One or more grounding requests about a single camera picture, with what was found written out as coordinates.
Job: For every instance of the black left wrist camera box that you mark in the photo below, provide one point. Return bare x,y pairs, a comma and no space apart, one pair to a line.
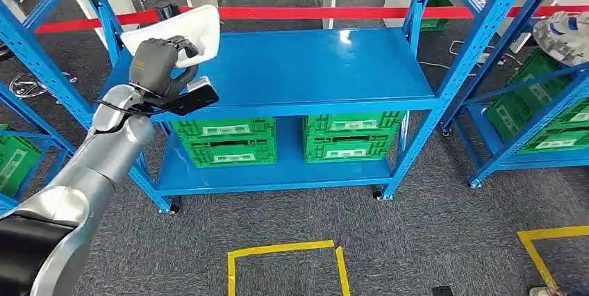
193,98

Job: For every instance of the red barrier belt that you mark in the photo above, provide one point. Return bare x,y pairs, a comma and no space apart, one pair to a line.
322,12

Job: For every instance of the robot's black foot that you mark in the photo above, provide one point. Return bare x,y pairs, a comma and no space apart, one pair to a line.
441,291

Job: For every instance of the black barrier post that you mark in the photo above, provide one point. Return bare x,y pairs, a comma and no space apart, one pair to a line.
165,8

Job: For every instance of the grey white shell parts pile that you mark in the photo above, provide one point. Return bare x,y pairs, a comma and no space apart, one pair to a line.
561,38

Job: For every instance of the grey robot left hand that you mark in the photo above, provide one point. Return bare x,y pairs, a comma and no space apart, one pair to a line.
149,66

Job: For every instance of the blue steel shelf rack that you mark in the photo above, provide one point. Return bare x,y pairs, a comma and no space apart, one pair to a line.
552,159
322,63
46,128

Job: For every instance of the chrome stool base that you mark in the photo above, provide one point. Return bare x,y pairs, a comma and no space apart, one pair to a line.
27,84

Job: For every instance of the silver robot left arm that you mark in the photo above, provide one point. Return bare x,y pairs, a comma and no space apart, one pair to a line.
92,169

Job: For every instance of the yellow floor tape rectangle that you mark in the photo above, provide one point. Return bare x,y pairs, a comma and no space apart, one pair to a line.
231,271

